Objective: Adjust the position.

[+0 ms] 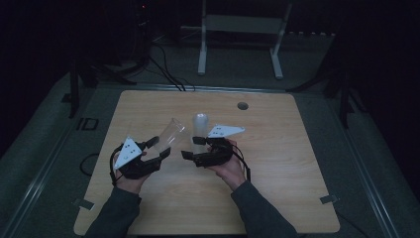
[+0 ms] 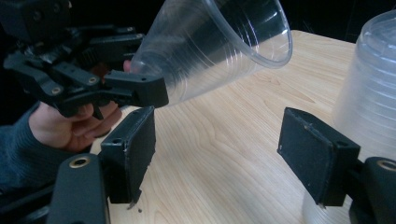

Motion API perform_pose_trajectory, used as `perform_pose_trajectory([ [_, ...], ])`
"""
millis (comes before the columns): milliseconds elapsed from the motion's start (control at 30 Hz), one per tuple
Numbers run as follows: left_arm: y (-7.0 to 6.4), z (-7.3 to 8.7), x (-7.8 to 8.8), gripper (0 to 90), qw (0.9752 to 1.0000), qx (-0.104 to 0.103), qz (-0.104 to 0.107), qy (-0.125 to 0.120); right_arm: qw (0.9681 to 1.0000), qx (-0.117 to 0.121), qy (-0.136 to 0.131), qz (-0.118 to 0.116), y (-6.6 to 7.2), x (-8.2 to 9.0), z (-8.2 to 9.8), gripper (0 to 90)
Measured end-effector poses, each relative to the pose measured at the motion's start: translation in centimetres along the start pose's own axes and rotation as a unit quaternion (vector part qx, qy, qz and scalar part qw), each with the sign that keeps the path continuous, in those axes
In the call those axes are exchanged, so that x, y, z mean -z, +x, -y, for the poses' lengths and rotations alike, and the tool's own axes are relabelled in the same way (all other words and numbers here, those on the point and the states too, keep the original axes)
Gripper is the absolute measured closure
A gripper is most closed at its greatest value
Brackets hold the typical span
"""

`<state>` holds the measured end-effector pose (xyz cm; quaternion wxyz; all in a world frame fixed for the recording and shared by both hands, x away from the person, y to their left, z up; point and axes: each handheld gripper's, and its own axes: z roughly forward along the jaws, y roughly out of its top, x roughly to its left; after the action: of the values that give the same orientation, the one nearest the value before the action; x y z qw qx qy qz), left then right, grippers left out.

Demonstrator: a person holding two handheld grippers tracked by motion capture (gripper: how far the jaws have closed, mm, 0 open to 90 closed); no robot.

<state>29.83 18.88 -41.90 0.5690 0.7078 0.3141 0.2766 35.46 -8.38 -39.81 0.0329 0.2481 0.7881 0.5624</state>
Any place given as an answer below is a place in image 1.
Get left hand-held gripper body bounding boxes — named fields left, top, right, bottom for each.
left=112, top=136, right=160, bottom=181

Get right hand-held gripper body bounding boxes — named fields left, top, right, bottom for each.
left=193, top=123, right=247, bottom=169

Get clear plastic cup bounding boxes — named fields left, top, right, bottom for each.
left=157, top=117, right=187, bottom=155

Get person's right hand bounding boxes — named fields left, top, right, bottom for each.
left=206, top=138, right=248, bottom=192

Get person's left hand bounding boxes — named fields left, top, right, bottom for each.
left=111, top=151, right=154, bottom=195

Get grey tape strip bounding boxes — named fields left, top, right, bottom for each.
left=72, top=198, right=96, bottom=212
left=319, top=194, right=341, bottom=205

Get black tripod stand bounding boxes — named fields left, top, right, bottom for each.
left=286, top=33, right=368, bottom=131
left=59, top=54, right=137, bottom=120

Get dark equipment with red light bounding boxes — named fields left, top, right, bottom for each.
left=131, top=0, right=154, bottom=68

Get white metal stand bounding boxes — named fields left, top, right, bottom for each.
left=196, top=0, right=294, bottom=81

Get left hand-held gripper cable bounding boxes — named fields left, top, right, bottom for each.
left=109, top=144, right=126, bottom=186

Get hand-held gripper cable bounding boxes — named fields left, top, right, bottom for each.
left=109, top=144, right=126, bottom=186
left=230, top=144, right=253, bottom=183

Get right hand-held gripper cable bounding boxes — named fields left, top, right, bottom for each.
left=230, top=144, right=253, bottom=183

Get black cable loop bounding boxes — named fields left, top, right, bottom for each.
left=79, top=152, right=101, bottom=178

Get black floor cables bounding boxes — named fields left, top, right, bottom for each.
left=148, top=42, right=196, bottom=92

